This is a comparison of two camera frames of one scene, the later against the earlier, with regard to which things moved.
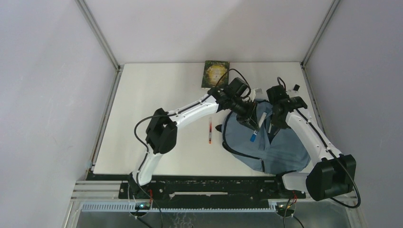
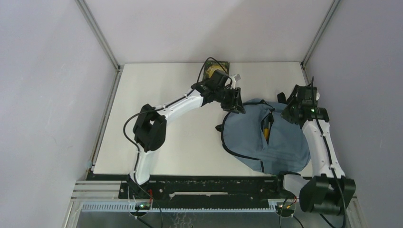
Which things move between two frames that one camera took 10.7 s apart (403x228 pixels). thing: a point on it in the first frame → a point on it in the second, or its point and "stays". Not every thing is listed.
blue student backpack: x=270 y=148 stays
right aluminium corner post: x=302 y=62 stays
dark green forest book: x=215 y=73 stays
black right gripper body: x=278 y=121 → x=288 y=112
